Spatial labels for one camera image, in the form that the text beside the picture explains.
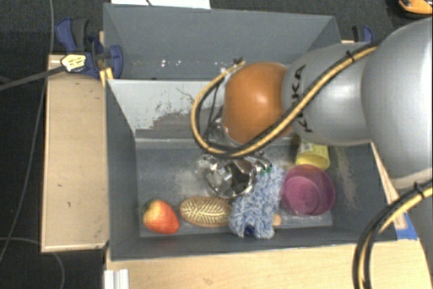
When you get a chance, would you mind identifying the blue and white fluffy cloth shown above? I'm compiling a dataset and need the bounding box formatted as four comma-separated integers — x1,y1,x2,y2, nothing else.
228,164,287,240

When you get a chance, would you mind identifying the tan oval woven brush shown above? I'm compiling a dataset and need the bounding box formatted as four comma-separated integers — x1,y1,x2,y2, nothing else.
179,196,233,228

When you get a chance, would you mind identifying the grey metal bin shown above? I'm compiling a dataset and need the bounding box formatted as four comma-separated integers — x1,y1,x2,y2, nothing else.
102,2,398,261

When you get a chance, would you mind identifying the purple plastic bowl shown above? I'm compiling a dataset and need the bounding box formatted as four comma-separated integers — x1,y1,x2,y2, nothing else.
280,164,337,217

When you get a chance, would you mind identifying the yellow plastic cup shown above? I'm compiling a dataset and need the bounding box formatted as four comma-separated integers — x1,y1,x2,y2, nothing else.
294,139,331,171

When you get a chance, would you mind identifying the pale wood board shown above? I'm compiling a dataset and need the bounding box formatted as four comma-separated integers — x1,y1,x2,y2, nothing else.
40,53,110,253

